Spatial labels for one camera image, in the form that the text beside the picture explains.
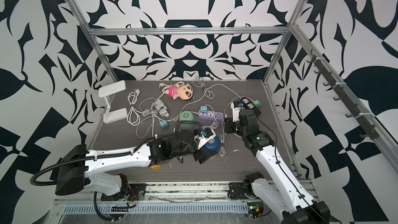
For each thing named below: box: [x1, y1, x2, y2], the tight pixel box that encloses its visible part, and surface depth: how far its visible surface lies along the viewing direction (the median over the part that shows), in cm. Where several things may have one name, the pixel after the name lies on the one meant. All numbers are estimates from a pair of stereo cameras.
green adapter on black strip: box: [253, 99, 262, 109], surface depth 107 cm
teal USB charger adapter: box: [200, 105, 208, 114], surface depth 98 cm
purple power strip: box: [197, 109, 224, 121], surface depth 101 cm
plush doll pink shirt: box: [165, 82, 194, 101], surface depth 107 cm
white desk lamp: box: [98, 80, 128, 124], surface depth 87 cm
